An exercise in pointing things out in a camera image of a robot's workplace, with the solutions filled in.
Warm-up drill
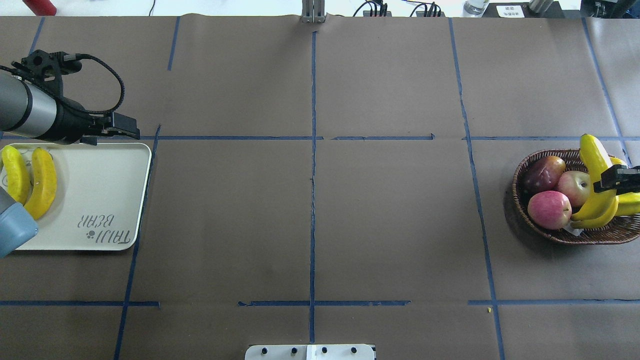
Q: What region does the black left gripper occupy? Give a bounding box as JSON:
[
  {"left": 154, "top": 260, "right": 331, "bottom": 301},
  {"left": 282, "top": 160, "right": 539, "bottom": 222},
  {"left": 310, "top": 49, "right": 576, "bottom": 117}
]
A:
[{"left": 54, "top": 97, "right": 141, "bottom": 146}]

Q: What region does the yellow banana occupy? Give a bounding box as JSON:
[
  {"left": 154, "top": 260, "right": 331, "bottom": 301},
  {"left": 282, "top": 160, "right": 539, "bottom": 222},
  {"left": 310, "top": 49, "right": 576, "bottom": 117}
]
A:
[
  {"left": 24, "top": 147, "right": 58, "bottom": 221},
  {"left": 570, "top": 190, "right": 640, "bottom": 229},
  {"left": 579, "top": 133, "right": 617, "bottom": 196}
]

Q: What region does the yellow banana front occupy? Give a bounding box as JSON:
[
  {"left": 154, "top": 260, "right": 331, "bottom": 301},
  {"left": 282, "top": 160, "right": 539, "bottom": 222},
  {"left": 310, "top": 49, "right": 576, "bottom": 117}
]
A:
[{"left": 24, "top": 147, "right": 58, "bottom": 221}]

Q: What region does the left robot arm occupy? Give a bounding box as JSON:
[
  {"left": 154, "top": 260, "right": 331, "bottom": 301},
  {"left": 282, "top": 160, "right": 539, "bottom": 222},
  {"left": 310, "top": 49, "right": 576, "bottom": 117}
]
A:
[{"left": 0, "top": 74, "right": 140, "bottom": 257}]

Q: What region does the brown wicker basket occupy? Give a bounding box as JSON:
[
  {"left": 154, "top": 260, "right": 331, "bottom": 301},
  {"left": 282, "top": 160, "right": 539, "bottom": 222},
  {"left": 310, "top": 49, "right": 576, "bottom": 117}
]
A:
[{"left": 504, "top": 148, "right": 640, "bottom": 246}]

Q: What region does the yellow lemon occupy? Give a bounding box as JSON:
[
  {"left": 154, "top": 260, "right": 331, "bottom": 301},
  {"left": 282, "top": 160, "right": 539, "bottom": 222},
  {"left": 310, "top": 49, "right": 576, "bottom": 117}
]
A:
[{"left": 609, "top": 156, "right": 628, "bottom": 169}]

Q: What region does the pale pink apple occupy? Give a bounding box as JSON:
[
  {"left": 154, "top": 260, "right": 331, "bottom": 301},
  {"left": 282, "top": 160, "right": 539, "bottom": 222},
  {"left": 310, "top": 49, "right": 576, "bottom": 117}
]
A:
[{"left": 554, "top": 170, "right": 593, "bottom": 208}]

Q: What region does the white bear print tray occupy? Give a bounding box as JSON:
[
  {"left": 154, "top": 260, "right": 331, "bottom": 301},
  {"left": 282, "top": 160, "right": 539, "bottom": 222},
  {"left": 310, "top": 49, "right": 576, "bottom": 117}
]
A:
[{"left": 13, "top": 142, "right": 152, "bottom": 251}]

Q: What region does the dark red mango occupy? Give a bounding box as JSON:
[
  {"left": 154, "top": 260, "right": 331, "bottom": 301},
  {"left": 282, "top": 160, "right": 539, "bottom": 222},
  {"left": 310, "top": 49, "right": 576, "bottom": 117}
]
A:
[{"left": 522, "top": 155, "right": 566, "bottom": 195}]

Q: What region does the red cylinder bottle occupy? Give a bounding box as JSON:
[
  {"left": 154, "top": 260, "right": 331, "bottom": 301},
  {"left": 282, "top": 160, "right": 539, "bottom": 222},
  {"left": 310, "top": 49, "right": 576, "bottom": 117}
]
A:
[{"left": 23, "top": 0, "right": 58, "bottom": 17}]

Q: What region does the clear water bottle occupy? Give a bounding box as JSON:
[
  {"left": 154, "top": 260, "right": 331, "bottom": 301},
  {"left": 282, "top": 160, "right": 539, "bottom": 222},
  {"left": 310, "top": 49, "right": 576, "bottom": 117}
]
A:
[{"left": 462, "top": 0, "right": 490, "bottom": 18}]

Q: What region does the black power strip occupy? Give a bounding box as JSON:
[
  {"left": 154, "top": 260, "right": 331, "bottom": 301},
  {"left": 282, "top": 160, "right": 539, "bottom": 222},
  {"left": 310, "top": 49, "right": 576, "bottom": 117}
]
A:
[{"left": 361, "top": 0, "right": 446, "bottom": 18}]

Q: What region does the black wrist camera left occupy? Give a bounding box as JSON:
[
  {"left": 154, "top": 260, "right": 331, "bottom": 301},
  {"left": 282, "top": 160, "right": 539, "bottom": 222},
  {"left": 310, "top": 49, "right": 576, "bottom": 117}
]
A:
[{"left": 10, "top": 49, "right": 82, "bottom": 98}]

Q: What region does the aluminium frame post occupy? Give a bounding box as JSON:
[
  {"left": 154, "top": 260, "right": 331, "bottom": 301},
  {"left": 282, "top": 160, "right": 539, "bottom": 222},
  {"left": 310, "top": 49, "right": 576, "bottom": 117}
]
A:
[{"left": 301, "top": 0, "right": 326, "bottom": 24}]

